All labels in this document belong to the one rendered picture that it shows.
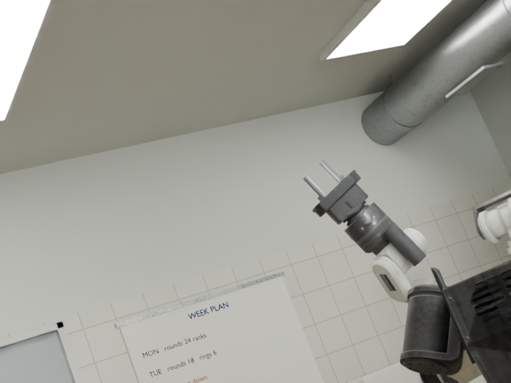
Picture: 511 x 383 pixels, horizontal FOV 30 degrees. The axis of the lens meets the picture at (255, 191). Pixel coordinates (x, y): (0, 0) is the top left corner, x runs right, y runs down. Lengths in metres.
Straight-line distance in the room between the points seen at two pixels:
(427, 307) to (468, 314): 0.20
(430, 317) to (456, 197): 5.04
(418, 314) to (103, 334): 3.77
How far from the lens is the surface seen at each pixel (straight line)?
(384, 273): 1.98
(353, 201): 1.98
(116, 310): 5.48
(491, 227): 1.78
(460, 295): 1.61
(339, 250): 6.15
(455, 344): 1.77
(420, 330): 1.79
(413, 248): 1.95
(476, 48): 5.68
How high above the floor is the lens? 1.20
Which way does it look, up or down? 13 degrees up
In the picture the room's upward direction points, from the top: 22 degrees counter-clockwise
